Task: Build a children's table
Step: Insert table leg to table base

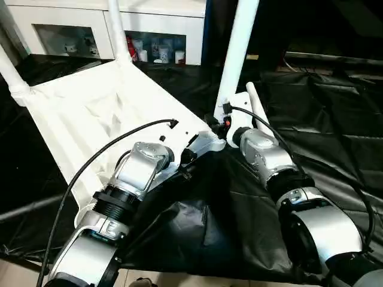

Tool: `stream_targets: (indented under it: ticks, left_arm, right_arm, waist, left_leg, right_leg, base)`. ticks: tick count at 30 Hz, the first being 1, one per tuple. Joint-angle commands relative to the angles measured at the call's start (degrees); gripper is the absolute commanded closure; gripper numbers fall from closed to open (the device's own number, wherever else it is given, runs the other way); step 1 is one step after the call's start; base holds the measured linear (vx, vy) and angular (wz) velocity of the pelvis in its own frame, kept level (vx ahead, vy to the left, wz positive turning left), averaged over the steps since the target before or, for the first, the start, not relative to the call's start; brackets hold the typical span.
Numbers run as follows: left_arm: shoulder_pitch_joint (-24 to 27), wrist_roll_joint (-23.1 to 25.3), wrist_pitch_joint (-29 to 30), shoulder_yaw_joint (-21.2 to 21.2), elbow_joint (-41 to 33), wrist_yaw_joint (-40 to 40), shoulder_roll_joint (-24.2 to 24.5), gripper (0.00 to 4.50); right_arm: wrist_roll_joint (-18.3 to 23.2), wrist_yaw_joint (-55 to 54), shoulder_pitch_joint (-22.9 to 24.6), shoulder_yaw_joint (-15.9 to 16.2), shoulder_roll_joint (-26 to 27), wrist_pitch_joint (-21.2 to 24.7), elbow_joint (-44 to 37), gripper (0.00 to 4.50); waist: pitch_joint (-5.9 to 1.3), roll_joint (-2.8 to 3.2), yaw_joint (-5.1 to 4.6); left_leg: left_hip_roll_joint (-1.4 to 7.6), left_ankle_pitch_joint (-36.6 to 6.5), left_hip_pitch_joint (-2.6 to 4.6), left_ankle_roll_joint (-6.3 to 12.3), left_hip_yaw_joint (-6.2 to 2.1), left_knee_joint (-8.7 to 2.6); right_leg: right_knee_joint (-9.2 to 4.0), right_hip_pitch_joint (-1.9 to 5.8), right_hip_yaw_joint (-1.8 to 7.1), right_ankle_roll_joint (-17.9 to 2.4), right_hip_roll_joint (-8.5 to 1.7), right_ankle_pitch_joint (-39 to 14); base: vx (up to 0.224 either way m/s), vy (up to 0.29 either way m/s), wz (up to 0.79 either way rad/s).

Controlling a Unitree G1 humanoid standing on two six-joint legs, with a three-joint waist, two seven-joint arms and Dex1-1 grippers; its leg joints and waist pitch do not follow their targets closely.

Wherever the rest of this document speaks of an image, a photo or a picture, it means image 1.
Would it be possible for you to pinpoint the white plastic table leg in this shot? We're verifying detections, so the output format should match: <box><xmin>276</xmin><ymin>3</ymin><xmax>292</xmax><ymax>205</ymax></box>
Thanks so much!
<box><xmin>107</xmin><ymin>0</ymin><xmax>134</xmax><ymax>66</ymax></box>
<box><xmin>245</xmin><ymin>82</ymin><xmax>277</xmax><ymax>139</ymax></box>
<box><xmin>213</xmin><ymin>0</ymin><xmax>260</xmax><ymax>120</ymax></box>
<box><xmin>0</xmin><ymin>43</ymin><xmax>32</xmax><ymax>107</ymax></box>

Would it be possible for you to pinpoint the white plastic table top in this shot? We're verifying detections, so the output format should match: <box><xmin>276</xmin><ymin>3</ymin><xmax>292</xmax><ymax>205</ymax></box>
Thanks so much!
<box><xmin>9</xmin><ymin>60</ymin><xmax>227</xmax><ymax>213</ymax></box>

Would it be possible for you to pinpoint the black mat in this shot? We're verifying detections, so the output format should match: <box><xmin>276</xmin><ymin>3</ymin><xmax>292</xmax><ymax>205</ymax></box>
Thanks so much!
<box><xmin>0</xmin><ymin>53</ymin><xmax>383</xmax><ymax>282</ymax></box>

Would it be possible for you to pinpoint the white cabinet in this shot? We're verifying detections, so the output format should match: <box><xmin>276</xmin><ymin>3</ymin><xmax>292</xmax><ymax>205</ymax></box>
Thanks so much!
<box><xmin>3</xmin><ymin>0</ymin><xmax>208</xmax><ymax>65</ymax></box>

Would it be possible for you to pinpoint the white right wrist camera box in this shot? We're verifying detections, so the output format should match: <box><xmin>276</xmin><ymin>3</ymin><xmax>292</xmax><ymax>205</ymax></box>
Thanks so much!
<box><xmin>223</xmin><ymin>91</ymin><xmax>253</xmax><ymax>148</ymax></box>

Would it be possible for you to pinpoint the silver metal rail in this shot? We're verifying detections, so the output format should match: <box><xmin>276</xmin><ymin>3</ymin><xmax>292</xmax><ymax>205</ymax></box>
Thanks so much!
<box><xmin>284</xmin><ymin>51</ymin><xmax>383</xmax><ymax>65</ymax></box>

